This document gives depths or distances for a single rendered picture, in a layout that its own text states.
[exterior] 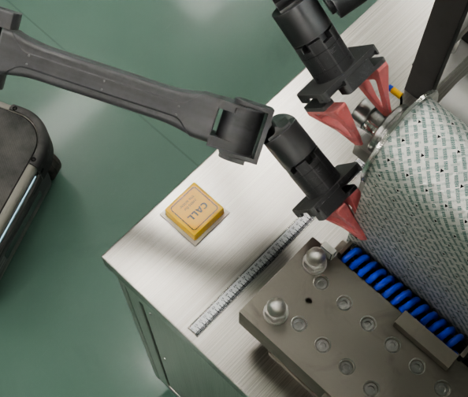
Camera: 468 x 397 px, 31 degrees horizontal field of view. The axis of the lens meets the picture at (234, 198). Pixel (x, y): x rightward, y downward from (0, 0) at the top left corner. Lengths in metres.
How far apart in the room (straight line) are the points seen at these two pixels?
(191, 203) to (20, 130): 0.99
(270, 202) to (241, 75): 1.22
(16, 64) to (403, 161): 0.53
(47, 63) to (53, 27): 1.58
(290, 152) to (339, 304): 0.24
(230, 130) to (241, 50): 1.51
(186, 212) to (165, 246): 0.07
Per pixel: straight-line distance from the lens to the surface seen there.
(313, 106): 1.10
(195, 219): 1.39
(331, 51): 1.07
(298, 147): 1.17
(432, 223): 1.07
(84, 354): 2.31
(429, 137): 1.04
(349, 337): 1.23
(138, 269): 1.39
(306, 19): 1.05
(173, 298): 1.37
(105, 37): 2.72
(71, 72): 1.18
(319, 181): 1.18
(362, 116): 1.18
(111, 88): 1.17
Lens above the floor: 2.21
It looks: 66 degrees down
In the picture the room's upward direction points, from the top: straight up
